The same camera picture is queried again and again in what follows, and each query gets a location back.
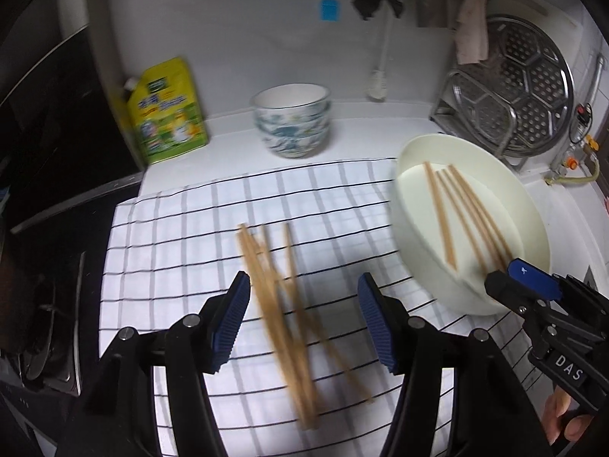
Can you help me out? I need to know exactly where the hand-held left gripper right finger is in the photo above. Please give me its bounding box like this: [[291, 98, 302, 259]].
[[358, 273, 534, 457]]

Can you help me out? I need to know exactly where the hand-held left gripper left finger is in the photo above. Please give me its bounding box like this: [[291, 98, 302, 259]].
[[57, 271, 251, 457]]

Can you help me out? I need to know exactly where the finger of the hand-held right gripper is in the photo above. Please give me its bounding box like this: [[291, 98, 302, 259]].
[[507, 258, 572, 303], [484, 270, 538, 316]]

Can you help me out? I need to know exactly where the pile of wooden chopsticks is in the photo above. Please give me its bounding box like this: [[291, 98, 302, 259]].
[[237, 221, 374, 431]]

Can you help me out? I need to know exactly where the person's right hand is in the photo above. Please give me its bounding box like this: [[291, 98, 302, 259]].
[[542, 385, 596, 446]]

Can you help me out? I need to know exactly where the white checked cloth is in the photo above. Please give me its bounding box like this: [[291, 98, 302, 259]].
[[97, 159, 538, 457]]

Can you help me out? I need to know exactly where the red knob gas fitting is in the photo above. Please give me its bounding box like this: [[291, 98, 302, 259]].
[[568, 103, 593, 144]]

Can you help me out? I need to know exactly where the gas stove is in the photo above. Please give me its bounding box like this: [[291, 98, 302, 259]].
[[0, 228, 89, 396]]

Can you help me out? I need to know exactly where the metal dish rack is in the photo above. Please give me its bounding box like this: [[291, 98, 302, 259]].
[[430, 69, 534, 172]]

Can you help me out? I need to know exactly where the perforated metal steamer plate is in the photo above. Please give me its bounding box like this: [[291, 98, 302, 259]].
[[469, 14, 574, 158]]

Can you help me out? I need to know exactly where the metal gas pipe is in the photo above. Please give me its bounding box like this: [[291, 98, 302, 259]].
[[591, 54, 606, 105]]

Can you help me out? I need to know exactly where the yellow seasoning pouch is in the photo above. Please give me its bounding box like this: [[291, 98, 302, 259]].
[[124, 57, 210, 166]]

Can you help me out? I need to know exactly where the white bottle brush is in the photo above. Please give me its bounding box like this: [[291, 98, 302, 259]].
[[368, 14, 395, 102]]

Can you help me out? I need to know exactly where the pink hanging rag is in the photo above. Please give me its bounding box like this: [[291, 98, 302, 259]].
[[452, 0, 490, 64]]

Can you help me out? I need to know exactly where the black range hood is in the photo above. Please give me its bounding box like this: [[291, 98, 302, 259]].
[[0, 0, 148, 234]]

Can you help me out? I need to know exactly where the hanging metal cleaver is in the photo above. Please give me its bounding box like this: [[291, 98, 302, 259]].
[[416, 0, 458, 28]]

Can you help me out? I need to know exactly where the yellow gas hose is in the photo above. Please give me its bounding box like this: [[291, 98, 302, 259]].
[[545, 155, 601, 186]]

